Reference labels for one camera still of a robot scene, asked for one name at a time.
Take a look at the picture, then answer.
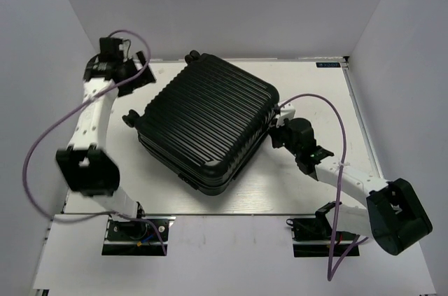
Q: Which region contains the black suitcase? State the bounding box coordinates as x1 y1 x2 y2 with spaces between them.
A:
134 53 279 196

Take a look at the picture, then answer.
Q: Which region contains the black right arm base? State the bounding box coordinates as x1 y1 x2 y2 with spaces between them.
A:
286 216 360 258

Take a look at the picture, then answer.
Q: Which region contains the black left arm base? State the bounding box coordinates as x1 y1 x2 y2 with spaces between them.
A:
101 216 175 257

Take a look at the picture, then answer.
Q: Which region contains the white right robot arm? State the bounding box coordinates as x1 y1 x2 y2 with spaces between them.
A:
269 104 433 255

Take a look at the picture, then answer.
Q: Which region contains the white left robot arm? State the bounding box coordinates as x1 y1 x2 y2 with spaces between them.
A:
55 34 156 239

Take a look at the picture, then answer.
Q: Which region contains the black suitcase wheel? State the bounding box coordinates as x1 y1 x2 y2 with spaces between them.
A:
122 109 141 128
184 50 201 64

